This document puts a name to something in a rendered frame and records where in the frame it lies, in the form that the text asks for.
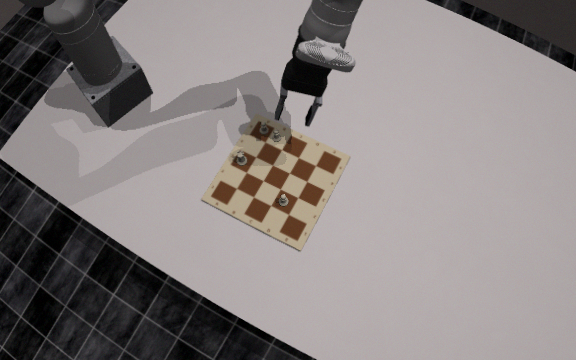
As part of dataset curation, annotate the white rook chess piece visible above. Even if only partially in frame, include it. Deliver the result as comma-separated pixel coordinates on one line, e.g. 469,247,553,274
237,150,247,166

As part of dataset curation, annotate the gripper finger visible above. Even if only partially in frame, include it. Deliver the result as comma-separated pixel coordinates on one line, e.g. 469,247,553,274
305,97,323,127
275,79,288,121

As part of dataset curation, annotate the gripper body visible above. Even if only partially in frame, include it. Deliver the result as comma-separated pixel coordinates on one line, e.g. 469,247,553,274
282,5,356,97

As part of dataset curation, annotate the brown and tan chessboard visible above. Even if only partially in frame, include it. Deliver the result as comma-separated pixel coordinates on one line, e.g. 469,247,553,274
201,114,351,252

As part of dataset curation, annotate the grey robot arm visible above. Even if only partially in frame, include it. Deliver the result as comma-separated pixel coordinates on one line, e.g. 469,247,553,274
19,0,363,86

